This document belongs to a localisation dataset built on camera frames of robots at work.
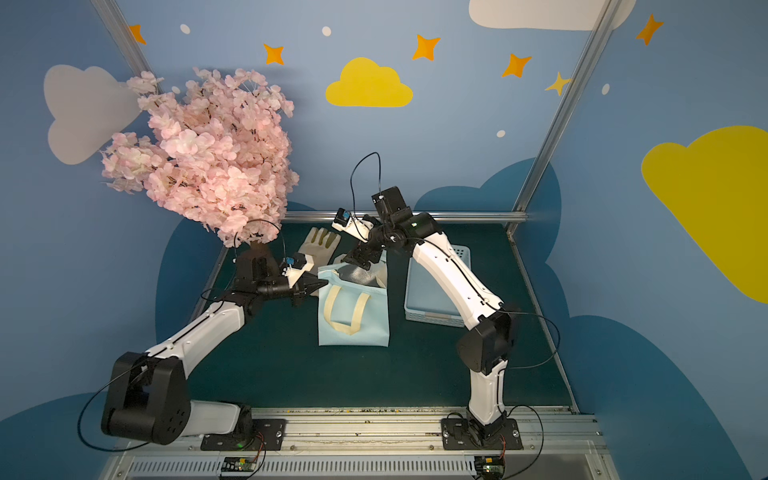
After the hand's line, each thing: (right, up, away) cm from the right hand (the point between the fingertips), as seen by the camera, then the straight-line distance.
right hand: (358, 238), depth 79 cm
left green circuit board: (-29, -56, -7) cm, 63 cm away
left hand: (-9, -10, +3) cm, 14 cm away
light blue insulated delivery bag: (-1, -17, -3) cm, 17 cm away
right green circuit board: (+34, -58, -5) cm, 68 cm away
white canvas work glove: (-18, 0, +37) cm, 41 cm away
